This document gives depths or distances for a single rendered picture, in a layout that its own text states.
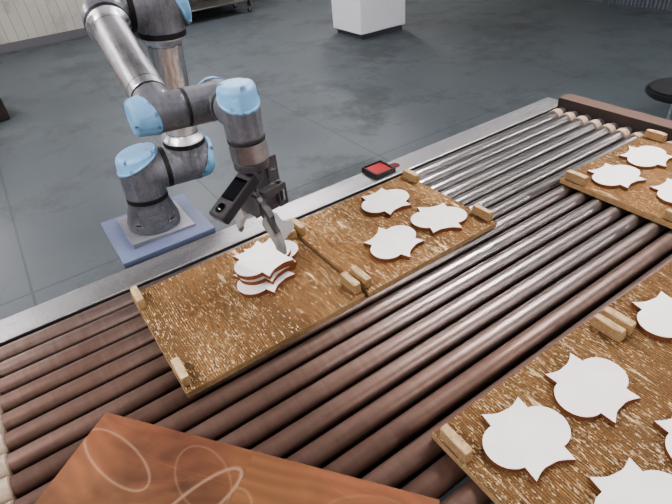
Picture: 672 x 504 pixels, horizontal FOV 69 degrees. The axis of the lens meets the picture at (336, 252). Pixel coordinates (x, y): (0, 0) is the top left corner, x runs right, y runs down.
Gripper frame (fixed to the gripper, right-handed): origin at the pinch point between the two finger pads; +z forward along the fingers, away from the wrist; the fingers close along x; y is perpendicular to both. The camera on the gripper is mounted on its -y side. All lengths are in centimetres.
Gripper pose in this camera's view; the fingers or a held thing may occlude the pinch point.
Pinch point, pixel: (260, 244)
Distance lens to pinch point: 111.2
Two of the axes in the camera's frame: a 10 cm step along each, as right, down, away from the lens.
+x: -7.4, -3.5, 5.7
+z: 0.8, 8.0, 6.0
